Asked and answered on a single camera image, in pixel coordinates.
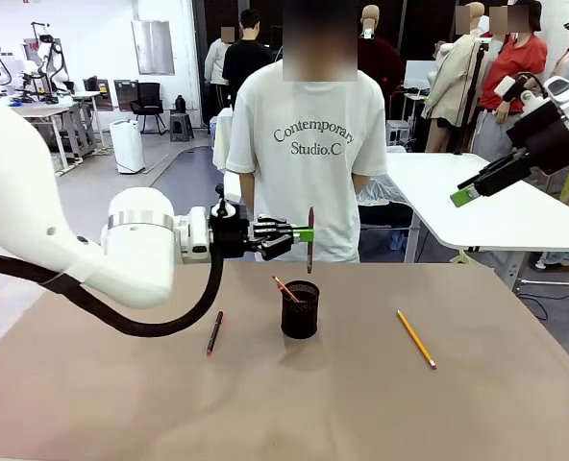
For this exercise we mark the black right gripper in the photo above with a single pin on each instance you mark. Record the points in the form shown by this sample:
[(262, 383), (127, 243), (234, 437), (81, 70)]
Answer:
[(551, 144)]

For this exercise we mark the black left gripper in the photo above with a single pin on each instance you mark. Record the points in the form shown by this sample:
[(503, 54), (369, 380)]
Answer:
[(229, 233)]

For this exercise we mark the maroon pen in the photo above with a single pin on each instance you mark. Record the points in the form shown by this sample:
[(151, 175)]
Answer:
[(310, 254)]

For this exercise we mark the black pen with pink ends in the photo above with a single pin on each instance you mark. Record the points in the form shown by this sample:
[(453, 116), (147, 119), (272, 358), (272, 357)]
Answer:
[(214, 333)]

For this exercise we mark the yellow pencil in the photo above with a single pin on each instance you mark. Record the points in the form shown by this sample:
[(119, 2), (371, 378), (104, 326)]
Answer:
[(416, 340)]

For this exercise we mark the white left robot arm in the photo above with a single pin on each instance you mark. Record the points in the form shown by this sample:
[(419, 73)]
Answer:
[(135, 249)]

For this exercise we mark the person left forearm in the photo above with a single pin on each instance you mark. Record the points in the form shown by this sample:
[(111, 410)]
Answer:
[(363, 183)]

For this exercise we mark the person right forearm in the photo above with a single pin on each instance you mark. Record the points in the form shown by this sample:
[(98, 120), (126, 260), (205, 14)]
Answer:
[(247, 192)]

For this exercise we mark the black mesh pen holder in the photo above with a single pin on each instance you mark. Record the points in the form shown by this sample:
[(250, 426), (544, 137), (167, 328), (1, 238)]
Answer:
[(300, 317)]

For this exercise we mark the person in white T-shirt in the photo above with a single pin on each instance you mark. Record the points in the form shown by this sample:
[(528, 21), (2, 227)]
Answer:
[(308, 192)]

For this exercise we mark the mannequin in beige coat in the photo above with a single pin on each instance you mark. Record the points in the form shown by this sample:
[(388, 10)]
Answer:
[(450, 86)]

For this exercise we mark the grey crate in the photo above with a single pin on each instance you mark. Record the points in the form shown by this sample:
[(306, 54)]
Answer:
[(399, 132)]

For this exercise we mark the table with cream cloth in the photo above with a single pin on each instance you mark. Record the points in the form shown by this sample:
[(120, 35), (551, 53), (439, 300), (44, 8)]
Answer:
[(222, 139)]

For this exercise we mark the clear plastic bag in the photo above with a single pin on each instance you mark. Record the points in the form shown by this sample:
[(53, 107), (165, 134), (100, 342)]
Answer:
[(385, 189)]

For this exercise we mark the mannequin in red shirt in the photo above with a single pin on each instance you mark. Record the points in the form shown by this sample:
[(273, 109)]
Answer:
[(512, 62)]

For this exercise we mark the white monitor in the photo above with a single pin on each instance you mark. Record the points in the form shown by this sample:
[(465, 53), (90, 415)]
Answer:
[(419, 74)]

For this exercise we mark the grey plastic stool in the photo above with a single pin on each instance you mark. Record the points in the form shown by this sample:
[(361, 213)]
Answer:
[(182, 126)]

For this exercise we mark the small black bag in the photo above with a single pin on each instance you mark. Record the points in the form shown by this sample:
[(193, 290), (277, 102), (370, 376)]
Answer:
[(180, 104)]

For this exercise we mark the mannequin in dark red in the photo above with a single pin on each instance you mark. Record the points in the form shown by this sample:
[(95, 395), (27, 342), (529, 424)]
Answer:
[(383, 53)]

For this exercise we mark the white air purifier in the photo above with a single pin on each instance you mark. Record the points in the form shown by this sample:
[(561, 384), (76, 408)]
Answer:
[(128, 146)]

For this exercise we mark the person in black shirt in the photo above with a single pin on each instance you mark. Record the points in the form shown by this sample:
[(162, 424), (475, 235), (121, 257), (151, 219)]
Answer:
[(246, 62)]

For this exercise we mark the black office chair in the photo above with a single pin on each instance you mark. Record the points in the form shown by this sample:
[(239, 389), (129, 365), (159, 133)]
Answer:
[(148, 103)]

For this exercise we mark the person in light sweatshirt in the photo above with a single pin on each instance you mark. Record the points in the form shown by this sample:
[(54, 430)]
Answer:
[(215, 62)]

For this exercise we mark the white top desk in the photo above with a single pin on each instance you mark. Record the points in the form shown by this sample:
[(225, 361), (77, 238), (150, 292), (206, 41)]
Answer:
[(90, 96)]

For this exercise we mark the wooden top desk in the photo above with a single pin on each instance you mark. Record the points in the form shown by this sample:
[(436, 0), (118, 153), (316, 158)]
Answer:
[(39, 111)]

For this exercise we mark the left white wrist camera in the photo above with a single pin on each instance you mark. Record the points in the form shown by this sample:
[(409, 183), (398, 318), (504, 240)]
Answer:
[(231, 187)]

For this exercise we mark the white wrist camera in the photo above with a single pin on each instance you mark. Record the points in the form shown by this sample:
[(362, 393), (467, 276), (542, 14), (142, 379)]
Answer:
[(231, 187), (504, 89)]

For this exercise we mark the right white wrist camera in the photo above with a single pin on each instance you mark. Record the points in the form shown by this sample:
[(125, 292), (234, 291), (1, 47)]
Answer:
[(504, 89)]

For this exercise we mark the silver wall panel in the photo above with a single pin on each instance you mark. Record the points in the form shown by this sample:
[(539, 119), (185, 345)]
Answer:
[(153, 48)]

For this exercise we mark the background robot with black frame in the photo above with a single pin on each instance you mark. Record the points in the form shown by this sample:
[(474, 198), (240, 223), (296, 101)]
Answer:
[(54, 62)]

